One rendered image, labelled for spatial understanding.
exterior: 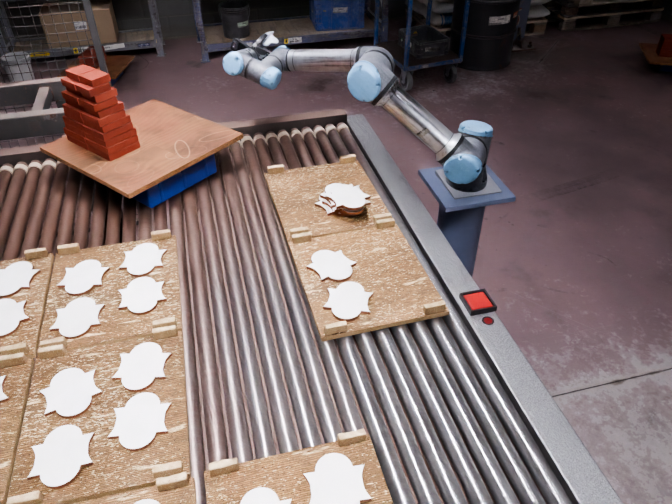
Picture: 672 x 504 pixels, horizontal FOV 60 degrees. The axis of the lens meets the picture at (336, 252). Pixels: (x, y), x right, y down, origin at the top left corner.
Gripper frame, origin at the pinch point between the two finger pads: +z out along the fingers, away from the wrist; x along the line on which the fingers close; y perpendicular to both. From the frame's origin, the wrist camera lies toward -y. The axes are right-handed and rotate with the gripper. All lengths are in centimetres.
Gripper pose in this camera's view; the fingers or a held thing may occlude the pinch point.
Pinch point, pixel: (265, 49)
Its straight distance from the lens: 244.8
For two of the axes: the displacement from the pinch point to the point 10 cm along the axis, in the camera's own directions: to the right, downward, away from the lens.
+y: 8.8, 4.8, -0.6
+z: 2.9, -4.2, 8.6
